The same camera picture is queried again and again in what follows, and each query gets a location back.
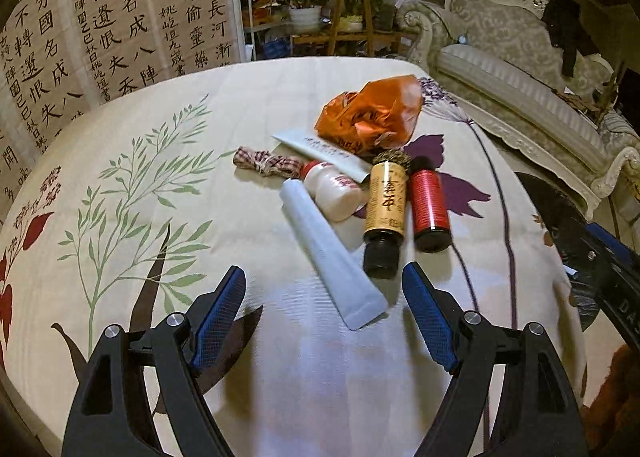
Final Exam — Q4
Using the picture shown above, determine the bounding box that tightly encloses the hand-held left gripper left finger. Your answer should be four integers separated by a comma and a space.
62, 265, 248, 457

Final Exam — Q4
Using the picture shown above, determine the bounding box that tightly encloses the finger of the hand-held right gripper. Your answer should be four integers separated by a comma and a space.
582, 223, 640, 278

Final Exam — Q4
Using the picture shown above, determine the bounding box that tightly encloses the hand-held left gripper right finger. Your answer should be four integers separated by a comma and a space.
401, 261, 588, 457

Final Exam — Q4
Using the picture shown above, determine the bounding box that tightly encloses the bin with black liner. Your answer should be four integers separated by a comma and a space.
515, 172, 640, 318

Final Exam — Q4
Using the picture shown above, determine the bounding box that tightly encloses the red label dark bottle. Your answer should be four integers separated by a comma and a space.
409, 156, 455, 253

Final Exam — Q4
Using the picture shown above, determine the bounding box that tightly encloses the plain white tube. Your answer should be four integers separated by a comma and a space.
279, 178, 390, 330

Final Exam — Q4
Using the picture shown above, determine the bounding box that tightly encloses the yellow label dark bottle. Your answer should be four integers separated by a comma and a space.
362, 161, 407, 279

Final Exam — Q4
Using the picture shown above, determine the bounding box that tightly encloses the small white bottle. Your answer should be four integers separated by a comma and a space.
300, 161, 365, 222

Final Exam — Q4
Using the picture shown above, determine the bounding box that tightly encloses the checked cloth knot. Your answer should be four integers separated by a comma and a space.
232, 146, 305, 178

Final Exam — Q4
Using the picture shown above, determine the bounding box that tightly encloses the brown wire scrubber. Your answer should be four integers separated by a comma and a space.
375, 149, 411, 170

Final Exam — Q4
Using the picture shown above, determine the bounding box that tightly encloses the white tube with dark print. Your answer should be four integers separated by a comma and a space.
272, 129, 373, 185

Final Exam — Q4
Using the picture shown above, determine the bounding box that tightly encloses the orange plastic bag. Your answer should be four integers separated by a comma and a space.
314, 75, 423, 155

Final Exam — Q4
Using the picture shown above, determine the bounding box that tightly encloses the person's right forearm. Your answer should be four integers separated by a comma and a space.
585, 344, 640, 457

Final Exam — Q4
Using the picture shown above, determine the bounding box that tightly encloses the cream carved sofa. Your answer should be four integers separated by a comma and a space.
395, 0, 640, 220

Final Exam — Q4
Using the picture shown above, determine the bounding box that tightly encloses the black jacket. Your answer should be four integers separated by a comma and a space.
542, 0, 583, 78

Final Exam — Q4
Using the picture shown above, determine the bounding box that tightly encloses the white metal shelf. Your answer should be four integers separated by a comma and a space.
239, 0, 296, 62

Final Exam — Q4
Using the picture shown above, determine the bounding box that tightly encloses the calligraphy screen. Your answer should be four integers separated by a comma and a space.
0, 0, 246, 222

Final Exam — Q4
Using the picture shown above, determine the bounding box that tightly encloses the wooden plant stand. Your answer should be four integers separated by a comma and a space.
292, 0, 401, 58

